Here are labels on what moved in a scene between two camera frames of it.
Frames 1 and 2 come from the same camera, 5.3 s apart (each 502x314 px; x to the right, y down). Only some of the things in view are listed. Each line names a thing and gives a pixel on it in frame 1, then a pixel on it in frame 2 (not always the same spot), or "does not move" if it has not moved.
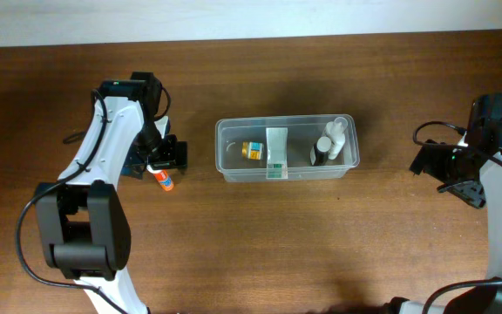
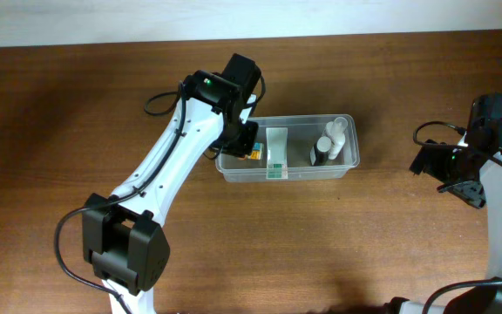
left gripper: x=173 y=156 → x=245 y=143
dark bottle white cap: x=319 y=153 does not move
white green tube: x=276 y=167 does not move
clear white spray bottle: x=336 y=132 does not move
